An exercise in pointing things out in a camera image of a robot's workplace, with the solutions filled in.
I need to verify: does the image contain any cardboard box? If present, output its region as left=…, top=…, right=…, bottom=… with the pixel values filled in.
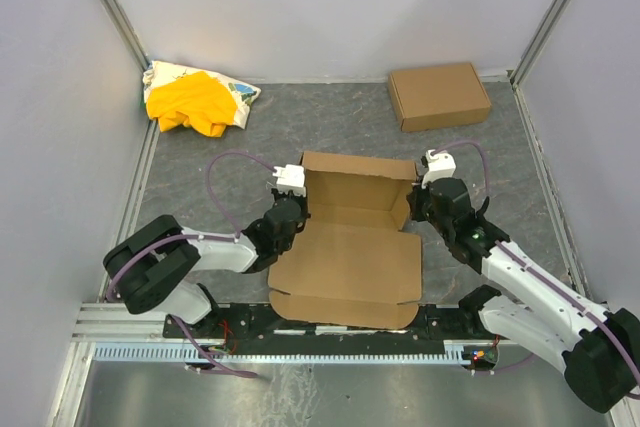
left=268, top=151, right=423, bottom=330
left=388, top=62, right=491, bottom=133

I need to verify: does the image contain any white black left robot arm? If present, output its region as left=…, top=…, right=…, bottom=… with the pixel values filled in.
left=103, top=187, right=310, bottom=325

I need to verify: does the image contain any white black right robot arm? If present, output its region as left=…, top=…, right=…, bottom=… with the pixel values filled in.
left=407, top=177, right=639, bottom=413

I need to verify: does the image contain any folded closed cardboard box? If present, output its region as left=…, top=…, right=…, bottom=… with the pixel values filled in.
left=388, top=62, right=491, bottom=133

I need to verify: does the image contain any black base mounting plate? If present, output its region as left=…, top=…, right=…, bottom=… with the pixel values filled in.
left=186, top=303, right=495, bottom=342

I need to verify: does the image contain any yellow cloth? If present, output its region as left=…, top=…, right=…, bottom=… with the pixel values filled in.
left=146, top=72, right=247, bottom=138

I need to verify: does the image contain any floral patterned cloth bag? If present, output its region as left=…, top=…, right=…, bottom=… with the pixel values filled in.
left=142, top=61, right=261, bottom=124

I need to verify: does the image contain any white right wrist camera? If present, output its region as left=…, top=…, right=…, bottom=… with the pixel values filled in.
left=421, top=149, right=456, bottom=189

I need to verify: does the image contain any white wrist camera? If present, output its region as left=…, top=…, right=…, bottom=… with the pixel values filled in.
left=421, top=149, right=456, bottom=189
left=272, top=164, right=307, bottom=197

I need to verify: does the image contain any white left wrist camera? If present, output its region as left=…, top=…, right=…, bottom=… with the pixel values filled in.
left=272, top=164, right=307, bottom=197

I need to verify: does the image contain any light blue cable duct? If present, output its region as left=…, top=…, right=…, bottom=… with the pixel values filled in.
left=92, top=339, right=474, bottom=364

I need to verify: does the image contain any aluminium frame rail front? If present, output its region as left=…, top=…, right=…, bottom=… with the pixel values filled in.
left=69, top=300, right=621, bottom=346

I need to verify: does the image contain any right aluminium corner post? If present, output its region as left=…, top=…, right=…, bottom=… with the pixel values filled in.
left=510, top=0, right=571, bottom=87

